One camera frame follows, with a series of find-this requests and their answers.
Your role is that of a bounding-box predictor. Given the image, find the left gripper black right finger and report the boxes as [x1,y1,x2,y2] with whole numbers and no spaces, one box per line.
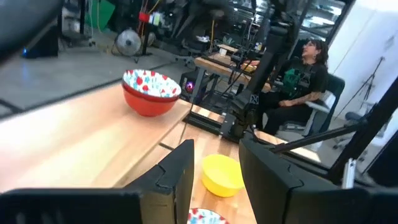
[238,138,343,224]

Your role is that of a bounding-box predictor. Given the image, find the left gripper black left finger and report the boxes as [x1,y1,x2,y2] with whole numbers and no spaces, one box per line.
[124,139,195,224]

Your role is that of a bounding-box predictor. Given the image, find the yellow plastic bowl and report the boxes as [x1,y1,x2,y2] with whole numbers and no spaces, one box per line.
[200,154,246,198]

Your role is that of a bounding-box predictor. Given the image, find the computer case pink light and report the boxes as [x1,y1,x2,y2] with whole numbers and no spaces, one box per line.
[180,70,205,103]

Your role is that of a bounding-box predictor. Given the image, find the person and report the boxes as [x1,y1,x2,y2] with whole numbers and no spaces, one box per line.
[256,39,330,137]

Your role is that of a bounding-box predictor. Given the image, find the office chair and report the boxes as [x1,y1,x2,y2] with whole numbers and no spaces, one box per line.
[279,73,346,139]

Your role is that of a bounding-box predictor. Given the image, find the background wooden workbench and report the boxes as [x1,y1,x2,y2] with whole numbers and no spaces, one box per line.
[194,43,274,94]

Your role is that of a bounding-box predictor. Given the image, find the round floor fan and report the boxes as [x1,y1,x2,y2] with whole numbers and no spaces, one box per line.
[114,28,143,57]

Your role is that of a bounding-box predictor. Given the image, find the green panel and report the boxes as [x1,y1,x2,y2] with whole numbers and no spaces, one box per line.
[86,0,116,32]

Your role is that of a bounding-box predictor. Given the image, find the computer tower blue lights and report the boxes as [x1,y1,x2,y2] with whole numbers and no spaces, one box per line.
[21,18,60,59]

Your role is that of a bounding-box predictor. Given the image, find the wooden shelf riser black frame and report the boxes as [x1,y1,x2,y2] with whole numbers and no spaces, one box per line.
[0,82,192,194]

